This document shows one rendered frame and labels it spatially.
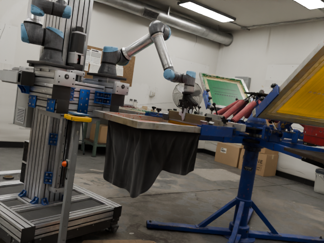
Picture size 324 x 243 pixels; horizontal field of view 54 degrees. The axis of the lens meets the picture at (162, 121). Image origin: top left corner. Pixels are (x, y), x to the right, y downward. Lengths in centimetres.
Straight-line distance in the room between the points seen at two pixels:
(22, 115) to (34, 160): 36
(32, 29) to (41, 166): 100
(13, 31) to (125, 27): 203
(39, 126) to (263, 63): 544
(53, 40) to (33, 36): 12
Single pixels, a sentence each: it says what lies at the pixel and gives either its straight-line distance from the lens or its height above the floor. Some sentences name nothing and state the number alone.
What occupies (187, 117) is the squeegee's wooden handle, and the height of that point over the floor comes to 103.
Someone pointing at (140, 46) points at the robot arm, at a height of 152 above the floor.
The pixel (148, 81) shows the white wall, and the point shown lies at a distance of 670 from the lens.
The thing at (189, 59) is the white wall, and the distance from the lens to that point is 738.
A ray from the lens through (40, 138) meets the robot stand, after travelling 256.
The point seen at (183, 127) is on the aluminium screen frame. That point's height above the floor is 98.
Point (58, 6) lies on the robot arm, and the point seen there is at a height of 157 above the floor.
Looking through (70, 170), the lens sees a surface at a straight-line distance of 206.
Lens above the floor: 112
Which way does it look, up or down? 4 degrees down
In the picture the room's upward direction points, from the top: 8 degrees clockwise
